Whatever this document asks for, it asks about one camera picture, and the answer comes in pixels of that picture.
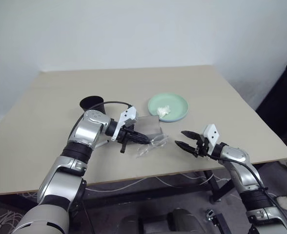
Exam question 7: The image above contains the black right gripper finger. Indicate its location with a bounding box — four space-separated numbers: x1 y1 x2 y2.
174 140 198 155
181 130 204 142

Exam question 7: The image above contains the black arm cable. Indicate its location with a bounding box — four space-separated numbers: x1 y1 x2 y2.
207 153 287 234
68 100 133 143

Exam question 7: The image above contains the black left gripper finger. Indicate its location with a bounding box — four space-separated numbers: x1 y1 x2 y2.
129 130 148 140
129 136 151 145

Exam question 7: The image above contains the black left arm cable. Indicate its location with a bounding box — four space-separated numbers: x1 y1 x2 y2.
68 100 133 143

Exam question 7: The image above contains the black case with orange tag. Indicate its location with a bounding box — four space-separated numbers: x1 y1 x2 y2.
255 57 287 148

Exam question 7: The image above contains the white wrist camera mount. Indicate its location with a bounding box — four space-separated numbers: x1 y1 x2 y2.
111 106 137 142
203 123 221 157

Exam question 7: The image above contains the dark rounded shape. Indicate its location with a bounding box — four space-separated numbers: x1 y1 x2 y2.
166 208 205 234

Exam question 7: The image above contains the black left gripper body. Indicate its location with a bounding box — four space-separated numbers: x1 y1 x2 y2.
117 123 136 154

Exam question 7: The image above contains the clear plastic bag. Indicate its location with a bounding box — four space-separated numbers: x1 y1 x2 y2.
135 133 170 159

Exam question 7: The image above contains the white crumpled tissue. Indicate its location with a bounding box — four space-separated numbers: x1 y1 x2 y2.
156 105 172 118

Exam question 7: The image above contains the black metal table frame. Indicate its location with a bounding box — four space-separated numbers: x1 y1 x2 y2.
70 169 236 234

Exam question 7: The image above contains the white marker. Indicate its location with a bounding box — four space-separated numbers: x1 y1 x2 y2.
94 139 109 149

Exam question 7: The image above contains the white cable under table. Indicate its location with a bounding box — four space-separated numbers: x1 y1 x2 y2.
84 172 232 194

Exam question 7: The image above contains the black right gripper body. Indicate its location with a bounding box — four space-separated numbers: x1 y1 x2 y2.
193 136 211 159

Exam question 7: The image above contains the black cup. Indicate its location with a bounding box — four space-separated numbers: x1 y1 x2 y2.
79 96 107 116

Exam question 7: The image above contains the black metal bar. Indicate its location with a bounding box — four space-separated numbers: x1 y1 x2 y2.
211 213 232 234

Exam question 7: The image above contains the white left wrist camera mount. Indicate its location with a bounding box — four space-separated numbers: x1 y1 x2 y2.
111 106 137 142

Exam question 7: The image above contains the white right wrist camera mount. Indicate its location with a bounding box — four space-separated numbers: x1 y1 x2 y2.
203 123 221 157

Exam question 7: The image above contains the light green plate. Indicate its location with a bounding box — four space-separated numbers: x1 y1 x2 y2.
147 93 189 123

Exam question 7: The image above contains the grey glasses case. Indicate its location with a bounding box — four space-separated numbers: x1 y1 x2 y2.
133 115 164 140

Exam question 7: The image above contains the white cloth on floor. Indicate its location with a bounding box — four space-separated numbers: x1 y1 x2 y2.
276 195 287 211

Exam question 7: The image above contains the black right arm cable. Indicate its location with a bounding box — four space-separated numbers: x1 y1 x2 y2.
207 153 287 234

